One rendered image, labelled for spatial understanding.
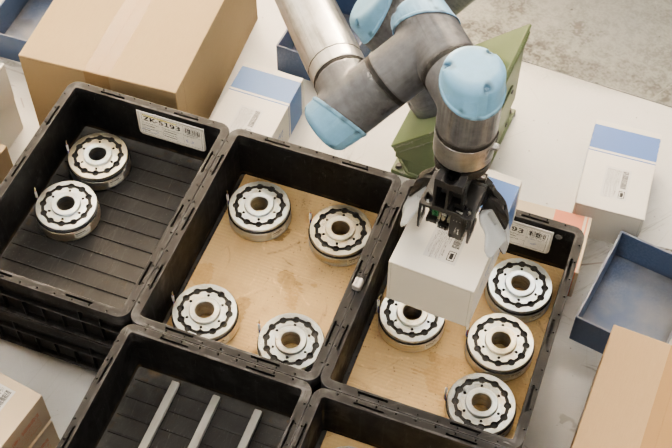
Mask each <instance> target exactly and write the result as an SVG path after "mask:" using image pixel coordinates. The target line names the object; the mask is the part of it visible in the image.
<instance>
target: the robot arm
mask: <svg viewBox="0 0 672 448"><path fill-rule="evenodd" d="M474 1H475V0H357V2H356V3H355V5H354V7H353V9H352V11H351V14H350V26H351V28H352V29H353V31H354V32H355V33H356V34H357V35H358V37H359V38H360V40H361V42H362V43H363V44H365V45H366V46H367V47H368V48H369V49H370V50H371V52H372V53H371V54H369V55H368V56H367V57H364V55H363V53H362V51H361V49H360V47H359V45H358V43H357V41H356V39H355V37H354V35H353V33H352V31H351V29H350V27H349V25H348V23H347V21H346V19H345V17H344V15H343V13H342V11H341V9H340V7H339V5H338V3H337V1H336V0H275V3H276V5H277V7H278V9H279V11H280V14H281V16H282V18H283V20H284V22H285V25H286V27H287V29H288V31H289V34H290V36H291V38H292V40H293V42H294V45H295V47H296V49H297V51H298V54H299V56H300V58H301V60H302V62H303V65H304V67H305V69H306V71H307V73H308V76H309V78H310V80H311V82H312V85H313V87H314V89H315V91H316V93H317V96H314V97H313V98H312V101H310V102H309V103H308V104H307V105H306V106H305V117H306V120H307V122H308V124H309V125H310V127H311V128H312V130H313V131H314V133H315V134H316V135H317V136H318V137H319V139H320V140H321V141H322V142H323V143H325V144H326V145H327V146H328V147H330V148H331V149H334V150H338V151H340V150H344V149H346V148H347V147H349V146H350V145H352V144H354V143H355V142H357V141H358V140H360V139H361V138H363V137H365V136H367V133H368V132H369V131H371V130H372V129H373V128H374V127H376V126H377V125H378V124H380V123H381V122H382V121H383V120H385V119H386V118H387V117H389V116H390V115H391V114H393V113H394V112H395V111H396V110H398V109H399V108H400V107H402V106H403V105H404V104H406V103H407V104H408V106H409V108H410V109H411V110H412V112H413V113H414V114H415V115H416V116H417V117H418V118H422V119H426V118H431V117H434V116H436V124H435V129H434V139H433V152H434V162H435V166H434V167H432V168H429V169H426V170H424V171H422V172H421V173H420V174H419V175H418V177H417V179H416V181H415V183H414V185H413V187H412V189H411V191H410V193H409V195H408V197H407V199H406V202H405V204H404V206H403V209H402V219H401V222H400V226H401V227H403V226H405V225H406V224H407V223H408V222H409V221H410V219H411V218H412V217H413V216H414V214H415V213H416V212H417V211H418V217H417V226H418V227H419V225H420V223H421V221H422V219H423V217H424V215H425V209H426V207H427V208H429V211H428V213H427V216H426V221H427V222H431V223H434V224H436V222H437V223H438V224H437V227H438V228H441V229H443V230H445V231H446V230H447V231H448V227H449V231H448V236H449V237H452V238H455V239H457V240H461V239H462V237H463V234H464V232H465V234H466V235H467V237H466V244H468V242H469V240H470V238H471V236H472V233H473V231H474V227H475V225H476V222H477V218H476V214H477V212H479V208H480V206H482V205H483V206H482V208H481V210H480V212H479V214H478V216H479V222H480V226H481V227H482V229H483V231H484V234H485V242H484V252H485V254H486V256H487V257H488V258H491V257H493V256H494V254H495V253H496V252H497V250H498V249H499V250H500V251H501V253H502V254H505V253H506V251H507V248H508V245H509V239H510V236H509V235H510V230H509V214H508V206H507V203H506V201H505V199H504V197H503V196H502V195H501V194H500V193H499V192H498V190H497V189H496V187H495V185H494V184H493V182H492V181H491V180H490V179H489V177H488V174H486V172H487V171H488V169H489V167H490V164H491V159H492V157H493V154H494V151H498V150H499V149H500V144H498V143H497V139H498V135H499V131H498V128H499V122H500V117H501V111H502V106H503V103H504V101H505V97H506V68H505V65H504V63H503V61H502V60H501V59H500V57H499V56H498V55H497V54H493V53H492V52H490V51H489V50H488V49H486V48H484V47H480V46H474V45H473V43H472V42H471V40H470V39H469V37H468V35H467V34H466V32H465V31H464V29H463V27H462V26H461V22H460V20H459V18H458V17H457V16H456V15H458V14H459V13H460V12H461V11H463V10H464V9H465V8H466V7H468V6H469V5H470V4H471V3H473V2H474ZM422 207H423V210H422V212H421V208H422Z"/></svg>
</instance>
